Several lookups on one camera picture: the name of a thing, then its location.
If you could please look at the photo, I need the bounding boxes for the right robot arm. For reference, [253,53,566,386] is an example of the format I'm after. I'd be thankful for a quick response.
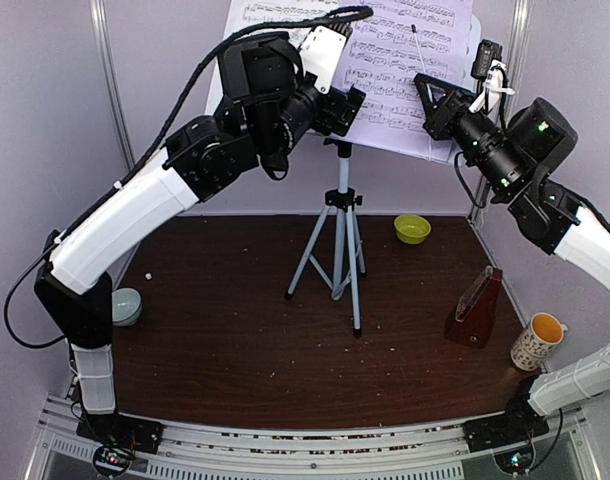
[413,73,610,442]

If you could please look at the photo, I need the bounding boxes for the lavender bottom paper sheet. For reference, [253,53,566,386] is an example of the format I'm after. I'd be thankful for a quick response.
[334,0,473,163]

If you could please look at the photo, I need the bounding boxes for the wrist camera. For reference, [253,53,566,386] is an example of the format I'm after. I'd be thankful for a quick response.
[469,40,515,113]
[298,24,353,94]

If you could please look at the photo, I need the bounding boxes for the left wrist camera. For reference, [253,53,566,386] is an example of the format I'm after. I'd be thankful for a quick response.
[298,24,353,94]

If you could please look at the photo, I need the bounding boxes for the pale celadon bowl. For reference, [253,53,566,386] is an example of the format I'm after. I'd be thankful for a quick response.
[112,288,142,327]

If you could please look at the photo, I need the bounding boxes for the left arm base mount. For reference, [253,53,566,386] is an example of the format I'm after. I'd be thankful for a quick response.
[76,412,164,454]

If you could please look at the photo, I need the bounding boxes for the aluminium front rail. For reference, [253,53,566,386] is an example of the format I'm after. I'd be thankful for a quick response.
[22,392,610,480]

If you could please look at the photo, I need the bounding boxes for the patterned yellow-lined mug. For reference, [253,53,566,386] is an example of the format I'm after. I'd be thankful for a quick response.
[510,312,568,372]

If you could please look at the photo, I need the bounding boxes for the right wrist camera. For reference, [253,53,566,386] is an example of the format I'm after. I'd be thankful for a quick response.
[469,40,515,113]

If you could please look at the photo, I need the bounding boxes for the sheet music page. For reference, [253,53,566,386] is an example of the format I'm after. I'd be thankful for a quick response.
[223,0,340,38]

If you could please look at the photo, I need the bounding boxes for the brown wooden metronome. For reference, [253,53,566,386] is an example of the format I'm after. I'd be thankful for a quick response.
[444,265,503,349]

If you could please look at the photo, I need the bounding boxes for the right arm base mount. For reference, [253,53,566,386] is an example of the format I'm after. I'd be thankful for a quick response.
[463,415,550,453]

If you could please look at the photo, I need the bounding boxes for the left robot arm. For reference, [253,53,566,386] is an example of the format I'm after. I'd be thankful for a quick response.
[29,5,373,444]

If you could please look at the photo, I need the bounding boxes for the lime green bowl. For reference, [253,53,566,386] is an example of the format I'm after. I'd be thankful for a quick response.
[394,215,432,245]

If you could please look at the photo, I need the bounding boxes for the white perforated music stand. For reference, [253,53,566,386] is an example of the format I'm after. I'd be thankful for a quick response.
[207,19,484,341]

